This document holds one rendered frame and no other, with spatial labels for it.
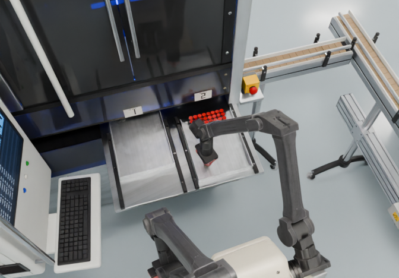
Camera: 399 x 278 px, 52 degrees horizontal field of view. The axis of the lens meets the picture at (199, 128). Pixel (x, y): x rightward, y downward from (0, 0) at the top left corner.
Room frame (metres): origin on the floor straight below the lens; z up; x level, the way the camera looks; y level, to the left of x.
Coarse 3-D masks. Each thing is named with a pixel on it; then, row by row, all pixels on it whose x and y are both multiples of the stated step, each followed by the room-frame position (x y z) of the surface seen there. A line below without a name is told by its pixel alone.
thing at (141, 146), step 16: (160, 112) 1.15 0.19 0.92; (112, 128) 1.08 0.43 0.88; (128, 128) 1.08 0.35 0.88; (144, 128) 1.07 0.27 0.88; (160, 128) 1.07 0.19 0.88; (128, 144) 0.98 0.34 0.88; (144, 144) 0.98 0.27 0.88; (160, 144) 0.98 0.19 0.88; (128, 160) 0.90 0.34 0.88; (144, 160) 0.90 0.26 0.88; (160, 160) 0.89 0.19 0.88; (128, 176) 0.81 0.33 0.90
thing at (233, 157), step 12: (180, 120) 1.10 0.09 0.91; (192, 144) 0.98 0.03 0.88; (216, 144) 0.98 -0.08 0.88; (228, 144) 0.98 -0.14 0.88; (240, 144) 0.97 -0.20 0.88; (192, 156) 0.91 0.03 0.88; (228, 156) 0.91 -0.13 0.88; (240, 156) 0.91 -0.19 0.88; (204, 168) 0.85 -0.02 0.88; (216, 168) 0.85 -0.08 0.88; (228, 168) 0.85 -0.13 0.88; (240, 168) 0.83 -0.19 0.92; (252, 168) 0.84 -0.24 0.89; (204, 180) 0.78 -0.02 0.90
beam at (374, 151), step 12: (348, 96) 1.50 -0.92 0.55; (348, 108) 1.41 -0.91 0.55; (360, 108) 1.40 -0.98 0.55; (348, 120) 1.36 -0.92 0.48; (360, 120) 1.32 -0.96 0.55; (360, 132) 1.24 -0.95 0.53; (372, 132) 1.23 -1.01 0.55; (360, 144) 1.20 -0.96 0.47; (372, 144) 1.16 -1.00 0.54; (372, 156) 1.09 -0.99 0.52; (384, 156) 1.07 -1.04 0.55; (372, 168) 1.05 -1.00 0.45; (384, 168) 1.00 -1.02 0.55; (396, 168) 1.00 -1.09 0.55; (384, 180) 0.95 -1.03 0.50; (396, 180) 0.93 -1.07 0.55; (384, 192) 0.90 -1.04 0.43; (396, 192) 0.86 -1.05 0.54
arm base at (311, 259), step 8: (312, 248) 0.37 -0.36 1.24; (296, 256) 0.36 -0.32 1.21; (304, 256) 0.35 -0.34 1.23; (312, 256) 0.35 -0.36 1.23; (320, 256) 0.35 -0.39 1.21; (304, 264) 0.33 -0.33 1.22; (312, 264) 0.32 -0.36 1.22; (320, 264) 0.33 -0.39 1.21; (328, 264) 0.33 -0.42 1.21; (304, 272) 0.30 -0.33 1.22; (312, 272) 0.30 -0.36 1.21
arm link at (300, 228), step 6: (300, 222) 0.45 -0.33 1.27; (294, 228) 0.43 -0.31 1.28; (300, 228) 0.43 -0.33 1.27; (306, 228) 0.43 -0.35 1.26; (300, 234) 0.41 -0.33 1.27; (306, 234) 0.42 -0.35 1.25; (300, 240) 0.39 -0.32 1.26; (306, 240) 0.39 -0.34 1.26; (312, 240) 0.40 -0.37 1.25; (294, 246) 0.38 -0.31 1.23; (300, 246) 0.38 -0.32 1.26; (306, 246) 0.38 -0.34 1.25
